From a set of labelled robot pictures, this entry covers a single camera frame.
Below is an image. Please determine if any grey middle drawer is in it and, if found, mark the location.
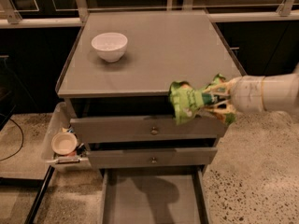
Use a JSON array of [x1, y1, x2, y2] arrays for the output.
[[88, 147, 217, 169]]

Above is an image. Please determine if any green rice chip bag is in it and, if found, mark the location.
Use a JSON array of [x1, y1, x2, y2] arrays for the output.
[[168, 74, 236, 125]]

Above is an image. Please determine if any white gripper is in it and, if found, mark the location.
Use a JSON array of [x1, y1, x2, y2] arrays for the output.
[[203, 76, 263, 115]]

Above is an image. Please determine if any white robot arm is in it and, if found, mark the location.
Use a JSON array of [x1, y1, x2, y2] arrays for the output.
[[203, 72, 299, 114]]

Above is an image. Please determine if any clear plastic storage bin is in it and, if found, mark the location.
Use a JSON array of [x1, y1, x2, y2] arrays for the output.
[[41, 102, 91, 172]]

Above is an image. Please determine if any black floor cable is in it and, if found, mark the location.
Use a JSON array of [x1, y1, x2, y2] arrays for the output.
[[0, 112, 25, 162]]

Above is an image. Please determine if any grey bottom drawer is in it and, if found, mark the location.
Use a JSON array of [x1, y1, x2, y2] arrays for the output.
[[99, 166, 212, 224]]

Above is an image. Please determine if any grey top drawer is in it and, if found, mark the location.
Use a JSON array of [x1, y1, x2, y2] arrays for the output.
[[70, 116, 227, 143]]

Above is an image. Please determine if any metal railing frame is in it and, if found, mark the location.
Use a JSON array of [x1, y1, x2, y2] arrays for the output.
[[0, 0, 299, 27]]

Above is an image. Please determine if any grey drawer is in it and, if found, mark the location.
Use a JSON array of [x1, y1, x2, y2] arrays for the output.
[[88, 147, 217, 169], [70, 116, 227, 143], [99, 166, 212, 224]]

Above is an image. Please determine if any small beige bowl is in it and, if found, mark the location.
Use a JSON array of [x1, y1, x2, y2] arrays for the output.
[[51, 132, 78, 155]]

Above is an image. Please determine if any grey drawer cabinet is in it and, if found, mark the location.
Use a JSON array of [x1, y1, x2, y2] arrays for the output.
[[55, 10, 247, 224]]

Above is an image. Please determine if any white ceramic bowl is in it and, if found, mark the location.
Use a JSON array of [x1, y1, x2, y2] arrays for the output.
[[92, 33, 128, 63]]

